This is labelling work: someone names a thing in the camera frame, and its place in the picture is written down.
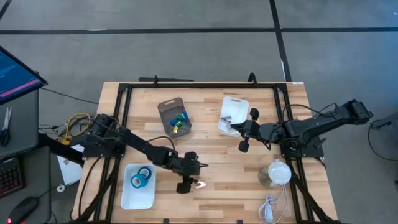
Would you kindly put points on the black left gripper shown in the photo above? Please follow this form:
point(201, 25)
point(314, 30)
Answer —
point(188, 169)

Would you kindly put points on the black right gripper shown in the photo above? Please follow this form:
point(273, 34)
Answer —
point(264, 132)

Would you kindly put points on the yellow stapler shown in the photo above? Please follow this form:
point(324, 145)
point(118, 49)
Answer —
point(175, 129)

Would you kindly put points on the blue tape roll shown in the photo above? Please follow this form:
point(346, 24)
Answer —
point(149, 171)
point(133, 183)

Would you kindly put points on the blue stapler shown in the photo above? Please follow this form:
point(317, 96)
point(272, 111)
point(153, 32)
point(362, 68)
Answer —
point(173, 122)

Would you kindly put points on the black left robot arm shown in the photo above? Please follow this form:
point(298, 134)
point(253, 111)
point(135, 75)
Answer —
point(140, 146)

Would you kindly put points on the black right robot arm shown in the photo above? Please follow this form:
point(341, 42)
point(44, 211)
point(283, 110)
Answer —
point(320, 123)

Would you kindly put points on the white round desk lamp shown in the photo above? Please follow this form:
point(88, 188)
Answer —
point(280, 172)

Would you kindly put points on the white plastic bin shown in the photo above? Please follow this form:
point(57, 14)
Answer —
point(136, 199)

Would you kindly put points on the grey translucent plastic bin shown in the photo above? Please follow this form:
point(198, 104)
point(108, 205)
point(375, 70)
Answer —
point(168, 109)

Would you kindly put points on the white paper sheet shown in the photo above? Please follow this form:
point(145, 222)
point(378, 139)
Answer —
point(71, 171)

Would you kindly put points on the black computer mouse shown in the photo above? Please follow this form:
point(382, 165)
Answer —
point(23, 210)

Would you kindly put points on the grey side desk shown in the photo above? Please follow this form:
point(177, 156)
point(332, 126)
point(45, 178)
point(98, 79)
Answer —
point(25, 124)

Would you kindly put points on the black keyboard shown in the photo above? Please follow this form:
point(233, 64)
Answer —
point(11, 177)

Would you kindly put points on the tilted computer screen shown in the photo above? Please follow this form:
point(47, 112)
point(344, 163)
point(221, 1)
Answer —
point(15, 77)

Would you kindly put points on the black aluminium table frame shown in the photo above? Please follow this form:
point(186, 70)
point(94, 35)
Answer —
point(202, 85)

